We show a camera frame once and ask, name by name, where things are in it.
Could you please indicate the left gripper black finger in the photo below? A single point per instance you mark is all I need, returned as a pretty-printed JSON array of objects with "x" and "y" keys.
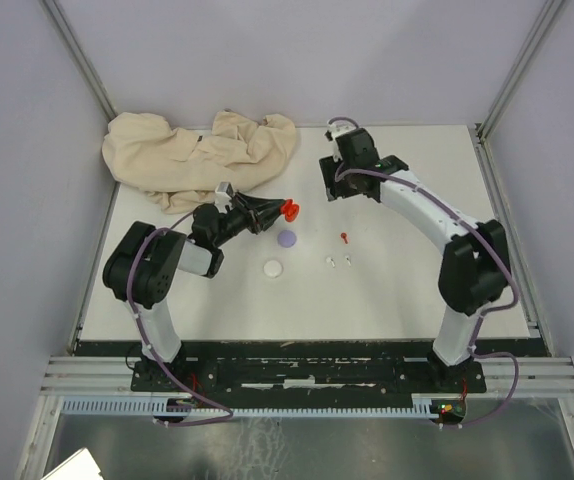
[
  {"x": 263, "y": 219},
  {"x": 257, "y": 205}
]

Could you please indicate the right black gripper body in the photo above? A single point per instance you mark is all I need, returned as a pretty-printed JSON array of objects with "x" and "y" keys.
[{"x": 346, "y": 185}]

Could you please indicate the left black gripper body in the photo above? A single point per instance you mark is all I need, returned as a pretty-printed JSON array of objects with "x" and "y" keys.
[{"x": 238, "y": 219}]

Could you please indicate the red round charging case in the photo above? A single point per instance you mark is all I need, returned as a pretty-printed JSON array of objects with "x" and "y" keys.
[{"x": 290, "y": 210}]

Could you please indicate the purple round charging case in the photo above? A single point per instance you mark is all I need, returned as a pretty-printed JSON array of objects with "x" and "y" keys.
[{"x": 287, "y": 238}]

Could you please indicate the white round charging case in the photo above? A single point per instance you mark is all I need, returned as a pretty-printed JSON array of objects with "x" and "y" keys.
[{"x": 273, "y": 268}]

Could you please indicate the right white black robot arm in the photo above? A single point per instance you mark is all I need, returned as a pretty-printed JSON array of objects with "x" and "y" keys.
[{"x": 475, "y": 268}]

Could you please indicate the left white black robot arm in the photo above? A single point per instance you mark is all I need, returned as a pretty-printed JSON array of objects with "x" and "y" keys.
[{"x": 141, "y": 269}]

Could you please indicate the beige crumpled cloth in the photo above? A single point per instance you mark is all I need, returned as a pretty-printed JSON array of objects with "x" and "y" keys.
[{"x": 179, "y": 169}]

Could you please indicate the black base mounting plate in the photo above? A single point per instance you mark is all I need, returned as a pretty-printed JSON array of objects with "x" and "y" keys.
[{"x": 310, "y": 374}]

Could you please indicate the control box with leds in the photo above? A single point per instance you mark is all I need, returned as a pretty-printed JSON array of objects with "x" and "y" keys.
[{"x": 451, "y": 412}]

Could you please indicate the white sheet corner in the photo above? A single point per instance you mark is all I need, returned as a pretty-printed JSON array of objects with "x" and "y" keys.
[{"x": 79, "y": 466}]

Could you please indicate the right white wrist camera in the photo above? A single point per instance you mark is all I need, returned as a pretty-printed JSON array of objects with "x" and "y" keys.
[{"x": 335, "y": 130}]

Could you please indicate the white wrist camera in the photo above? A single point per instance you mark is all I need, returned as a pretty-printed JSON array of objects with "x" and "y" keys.
[
  {"x": 223, "y": 193},
  {"x": 335, "y": 130}
]

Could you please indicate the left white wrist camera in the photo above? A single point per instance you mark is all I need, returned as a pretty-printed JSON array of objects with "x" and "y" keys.
[{"x": 223, "y": 193}]

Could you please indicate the right aluminium corner post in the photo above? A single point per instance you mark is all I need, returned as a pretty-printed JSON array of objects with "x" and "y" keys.
[{"x": 538, "y": 33}]

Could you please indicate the aluminium corner post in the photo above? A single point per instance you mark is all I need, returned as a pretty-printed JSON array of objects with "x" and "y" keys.
[
  {"x": 538, "y": 33},
  {"x": 57, "y": 16}
]

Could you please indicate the aluminium frame rail front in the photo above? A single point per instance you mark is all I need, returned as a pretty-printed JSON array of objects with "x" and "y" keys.
[{"x": 109, "y": 376}]

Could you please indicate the left aluminium corner post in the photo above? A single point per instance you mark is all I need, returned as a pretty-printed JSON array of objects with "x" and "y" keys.
[{"x": 57, "y": 16}]

